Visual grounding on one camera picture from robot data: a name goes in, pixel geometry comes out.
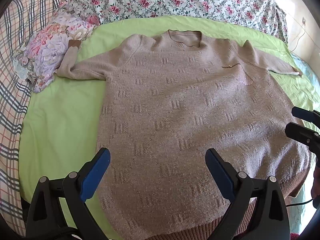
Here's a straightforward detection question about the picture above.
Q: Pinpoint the plaid checked blanket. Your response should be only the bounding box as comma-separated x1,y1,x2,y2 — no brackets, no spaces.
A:
1,0,67,236

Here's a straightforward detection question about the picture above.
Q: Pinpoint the purple pink floral pillow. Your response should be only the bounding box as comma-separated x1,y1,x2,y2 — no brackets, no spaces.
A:
13,10,100,93

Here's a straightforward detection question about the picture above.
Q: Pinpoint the beige knitted sweater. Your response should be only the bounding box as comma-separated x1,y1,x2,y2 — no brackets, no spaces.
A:
57,30,311,239

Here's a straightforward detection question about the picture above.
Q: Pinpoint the white pink floral quilt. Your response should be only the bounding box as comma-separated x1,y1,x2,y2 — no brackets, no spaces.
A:
66,0,288,43

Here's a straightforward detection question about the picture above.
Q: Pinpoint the white wall cable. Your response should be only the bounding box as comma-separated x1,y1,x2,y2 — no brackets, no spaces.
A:
290,17,308,54

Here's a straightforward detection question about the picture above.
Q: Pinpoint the light green bed sheet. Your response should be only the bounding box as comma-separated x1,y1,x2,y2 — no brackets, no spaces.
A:
19,16,319,239

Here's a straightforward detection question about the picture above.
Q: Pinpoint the black cable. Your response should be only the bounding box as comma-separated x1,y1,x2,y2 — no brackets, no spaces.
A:
285,197,315,208

